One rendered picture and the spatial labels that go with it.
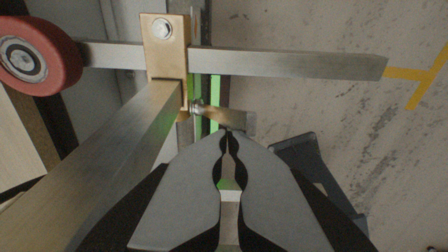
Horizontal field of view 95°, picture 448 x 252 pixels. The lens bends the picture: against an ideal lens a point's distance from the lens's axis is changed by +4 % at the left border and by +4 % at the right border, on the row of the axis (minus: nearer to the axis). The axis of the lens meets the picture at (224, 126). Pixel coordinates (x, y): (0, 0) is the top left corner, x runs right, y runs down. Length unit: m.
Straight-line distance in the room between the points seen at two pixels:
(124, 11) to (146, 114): 0.39
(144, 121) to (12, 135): 0.24
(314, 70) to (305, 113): 1.05
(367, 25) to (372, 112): 0.52
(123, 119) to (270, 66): 0.18
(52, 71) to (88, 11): 0.26
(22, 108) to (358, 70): 0.42
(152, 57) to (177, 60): 0.03
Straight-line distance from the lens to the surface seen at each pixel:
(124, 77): 0.58
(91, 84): 0.51
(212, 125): 0.48
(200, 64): 0.27
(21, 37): 0.29
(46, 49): 0.28
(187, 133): 0.50
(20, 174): 0.42
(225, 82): 0.44
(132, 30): 0.54
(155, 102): 0.20
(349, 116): 1.47
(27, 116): 0.36
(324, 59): 0.29
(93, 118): 0.51
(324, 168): 1.22
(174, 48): 0.26
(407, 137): 1.77
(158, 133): 0.18
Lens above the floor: 1.12
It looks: 61 degrees down
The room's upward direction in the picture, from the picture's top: 179 degrees counter-clockwise
